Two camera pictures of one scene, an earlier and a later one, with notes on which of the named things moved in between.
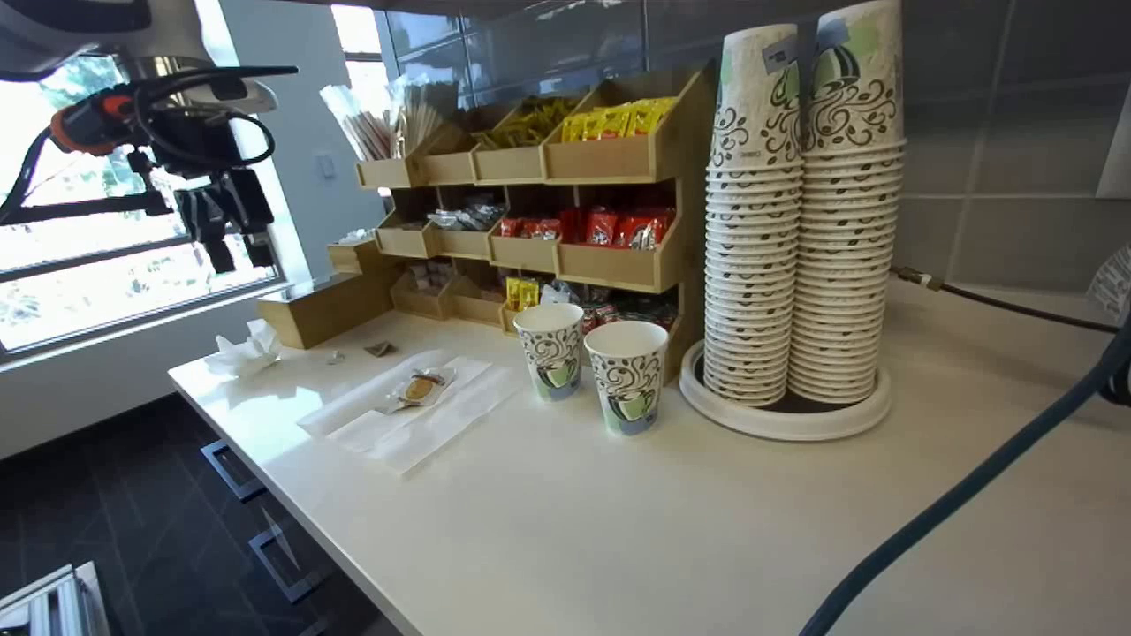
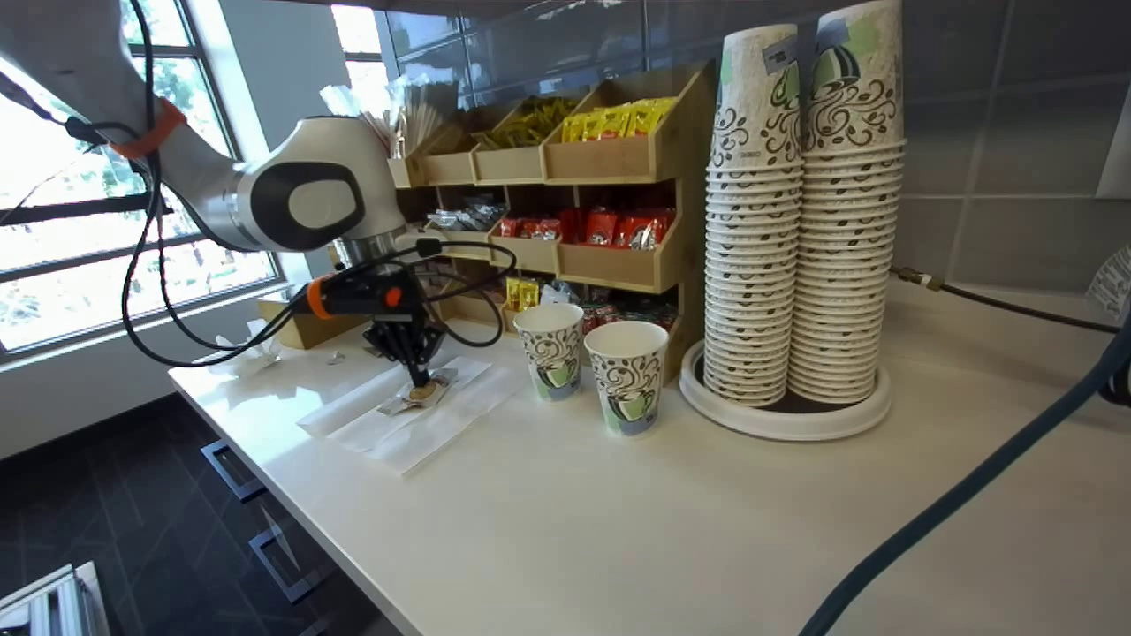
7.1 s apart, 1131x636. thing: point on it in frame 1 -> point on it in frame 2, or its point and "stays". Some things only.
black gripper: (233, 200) -> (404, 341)
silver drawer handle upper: (233, 466) stays
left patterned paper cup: (552, 344) stays
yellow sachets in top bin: (623, 117) stays
